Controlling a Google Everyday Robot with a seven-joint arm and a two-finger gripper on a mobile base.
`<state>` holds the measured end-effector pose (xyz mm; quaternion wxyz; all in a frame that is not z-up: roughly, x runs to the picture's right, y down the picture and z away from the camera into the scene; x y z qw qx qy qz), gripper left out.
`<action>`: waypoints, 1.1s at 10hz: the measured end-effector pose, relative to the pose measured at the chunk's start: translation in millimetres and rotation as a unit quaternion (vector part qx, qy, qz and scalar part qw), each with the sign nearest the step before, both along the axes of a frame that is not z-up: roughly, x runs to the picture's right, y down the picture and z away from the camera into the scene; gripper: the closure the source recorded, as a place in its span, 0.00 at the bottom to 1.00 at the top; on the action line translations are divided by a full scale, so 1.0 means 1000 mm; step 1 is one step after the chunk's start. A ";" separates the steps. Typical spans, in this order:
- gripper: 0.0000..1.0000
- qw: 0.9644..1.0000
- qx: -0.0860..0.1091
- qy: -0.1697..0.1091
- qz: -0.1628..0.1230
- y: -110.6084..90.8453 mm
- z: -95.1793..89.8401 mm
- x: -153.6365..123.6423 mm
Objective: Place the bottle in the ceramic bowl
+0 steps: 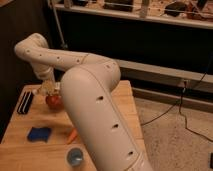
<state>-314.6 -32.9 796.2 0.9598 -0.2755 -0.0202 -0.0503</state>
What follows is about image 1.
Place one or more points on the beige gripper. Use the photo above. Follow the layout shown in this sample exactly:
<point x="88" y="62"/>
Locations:
<point x="48" y="87"/>

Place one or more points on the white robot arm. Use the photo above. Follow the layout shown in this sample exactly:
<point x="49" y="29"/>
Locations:
<point x="85" y="89"/>

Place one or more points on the red apple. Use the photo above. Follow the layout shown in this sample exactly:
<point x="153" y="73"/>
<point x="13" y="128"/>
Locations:
<point x="54" y="102"/>

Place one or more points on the black rectangular box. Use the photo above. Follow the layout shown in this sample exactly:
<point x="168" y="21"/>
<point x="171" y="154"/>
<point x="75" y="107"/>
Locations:
<point x="25" y="103"/>

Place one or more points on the metal stand pole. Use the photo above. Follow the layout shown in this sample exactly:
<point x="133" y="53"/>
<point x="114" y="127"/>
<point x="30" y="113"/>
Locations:
<point x="64" y="46"/>

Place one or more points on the blue sponge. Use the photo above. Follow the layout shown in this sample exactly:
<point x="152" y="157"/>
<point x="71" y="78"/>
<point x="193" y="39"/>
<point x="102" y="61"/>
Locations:
<point x="39" y="134"/>

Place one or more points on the orange carrot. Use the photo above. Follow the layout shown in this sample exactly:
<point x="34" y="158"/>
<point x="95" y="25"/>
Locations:
<point x="72" y="136"/>

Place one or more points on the wooden table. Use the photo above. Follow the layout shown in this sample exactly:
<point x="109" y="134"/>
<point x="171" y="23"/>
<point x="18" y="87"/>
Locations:
<point x="37" y="141"/>

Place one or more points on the white window shelf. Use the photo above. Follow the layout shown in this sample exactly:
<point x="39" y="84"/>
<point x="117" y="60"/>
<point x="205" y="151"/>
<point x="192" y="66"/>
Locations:
<point x="138" y="12"/>

